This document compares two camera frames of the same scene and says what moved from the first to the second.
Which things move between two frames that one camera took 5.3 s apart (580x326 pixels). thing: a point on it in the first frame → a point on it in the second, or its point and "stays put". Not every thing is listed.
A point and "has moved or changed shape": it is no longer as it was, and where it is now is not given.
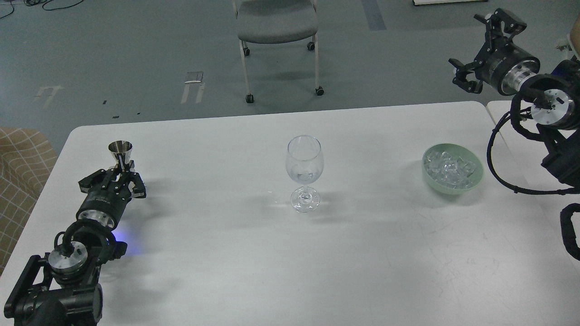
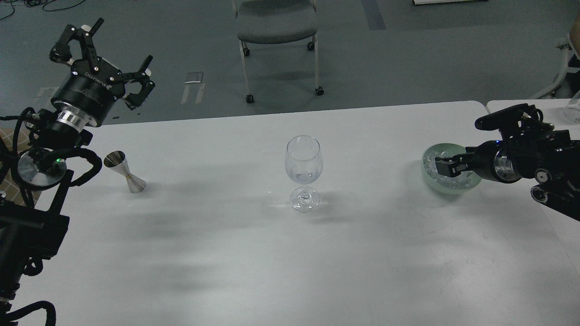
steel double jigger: x=123 y=149 has moved or changed shape
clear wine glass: x=304 y=162 stays put
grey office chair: x=269 y=21 stays put
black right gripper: x=505 y=65 → x=494 y=160
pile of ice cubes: x=449 y=170 stays put
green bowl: x=452 y=169 stays put
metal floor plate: x=194 y=77 stays put
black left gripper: x=105 y=202 → x=94 y=84
